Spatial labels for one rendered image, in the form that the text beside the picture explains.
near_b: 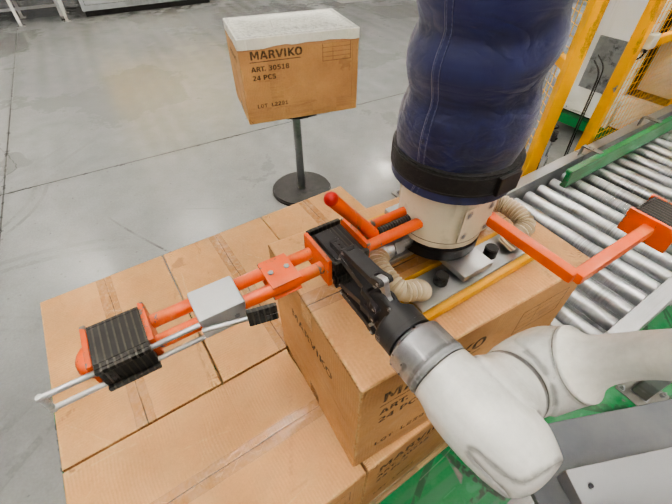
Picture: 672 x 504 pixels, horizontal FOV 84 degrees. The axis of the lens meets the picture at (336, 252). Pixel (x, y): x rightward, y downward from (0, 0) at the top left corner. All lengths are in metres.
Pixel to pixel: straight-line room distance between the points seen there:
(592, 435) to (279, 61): 1.83
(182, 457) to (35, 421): 1.03
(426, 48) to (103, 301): 1.23
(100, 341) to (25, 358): 1.65
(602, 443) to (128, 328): 0.88
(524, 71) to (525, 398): 0.40
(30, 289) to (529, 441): 2.40
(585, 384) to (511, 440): 0.14
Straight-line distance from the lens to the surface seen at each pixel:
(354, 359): 0.67
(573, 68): 1.89
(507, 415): 0.48
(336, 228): 0.67
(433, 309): 0.73
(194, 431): 1.11
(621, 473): 0.92
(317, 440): 1.04
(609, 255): 0.78
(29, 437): 2.01
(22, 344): 2.31
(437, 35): 0.58
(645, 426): 1.04
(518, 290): 0.84
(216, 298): 0.59
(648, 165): 2.43
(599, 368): 0.57
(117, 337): 0.59
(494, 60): 0.56
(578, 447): 0.95
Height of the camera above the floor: 1.53
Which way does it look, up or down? 45 degrees down
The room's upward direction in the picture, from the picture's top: straight up
